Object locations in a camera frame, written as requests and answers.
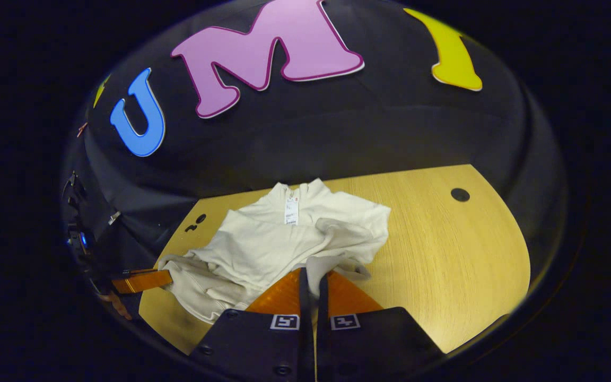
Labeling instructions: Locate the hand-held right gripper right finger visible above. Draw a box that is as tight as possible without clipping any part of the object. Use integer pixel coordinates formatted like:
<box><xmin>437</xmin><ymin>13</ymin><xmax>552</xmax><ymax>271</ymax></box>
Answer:
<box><xmin>315</xmin><ymin>270</ymin><xmax>444</xmax><ymax>382</ymax></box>

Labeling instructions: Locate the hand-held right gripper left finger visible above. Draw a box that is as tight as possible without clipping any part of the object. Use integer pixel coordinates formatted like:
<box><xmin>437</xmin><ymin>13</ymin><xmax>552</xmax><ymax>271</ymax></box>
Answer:
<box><xmin>189</xmin><ymin>267</ymin><xmax>316</xmax><ymax>382</ymax></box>

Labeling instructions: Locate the white long-sleeved garment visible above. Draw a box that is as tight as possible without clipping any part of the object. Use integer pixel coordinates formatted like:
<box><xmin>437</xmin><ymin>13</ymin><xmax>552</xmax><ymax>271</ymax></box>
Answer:
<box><xmin>158</xmin><ymin>178</ymin><xmax>392</xmax><ymax>324</ymax></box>

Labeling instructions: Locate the black backdrop cloth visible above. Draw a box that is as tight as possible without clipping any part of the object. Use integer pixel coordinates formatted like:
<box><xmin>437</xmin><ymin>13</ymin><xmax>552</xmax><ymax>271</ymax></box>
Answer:
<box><xmin>62</xmin><ymin>0</ymin><xmax>569</xmax><ymax>298</ymax></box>

